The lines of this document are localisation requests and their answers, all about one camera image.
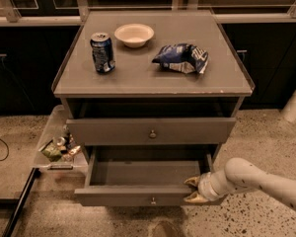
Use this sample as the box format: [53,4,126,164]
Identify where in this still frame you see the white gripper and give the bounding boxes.
[184,171,229,203]

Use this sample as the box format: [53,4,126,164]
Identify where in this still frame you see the grey drawer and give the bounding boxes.
[67,118,236,145]
[75,145,214,206]

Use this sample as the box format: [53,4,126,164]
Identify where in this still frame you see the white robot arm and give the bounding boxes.
[184,158,296,211]

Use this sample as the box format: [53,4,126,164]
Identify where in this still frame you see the grey drawer cabinet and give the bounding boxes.
[50,9,255,196]

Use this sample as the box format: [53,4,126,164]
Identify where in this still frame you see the grey top drawer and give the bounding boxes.
[67,118,236,145]

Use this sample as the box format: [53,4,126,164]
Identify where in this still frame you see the blue chip bag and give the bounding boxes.
[152,43,209,74]

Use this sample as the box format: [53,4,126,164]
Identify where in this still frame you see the snack items in bin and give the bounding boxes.
[38,125,82,162]

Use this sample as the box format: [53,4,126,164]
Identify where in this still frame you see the clear plastic bin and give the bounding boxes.
[34,105,87,171]

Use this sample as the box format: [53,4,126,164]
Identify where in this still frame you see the white paper bowl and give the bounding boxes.
[114,24,154,48]

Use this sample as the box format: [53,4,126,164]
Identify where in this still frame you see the blue soda can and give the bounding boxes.
[90,33,115,74]

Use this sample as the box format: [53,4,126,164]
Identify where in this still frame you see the black floor cable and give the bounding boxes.
[0,131,10,162]

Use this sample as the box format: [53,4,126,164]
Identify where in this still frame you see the metal railing frame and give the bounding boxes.
[0,0,296,28]

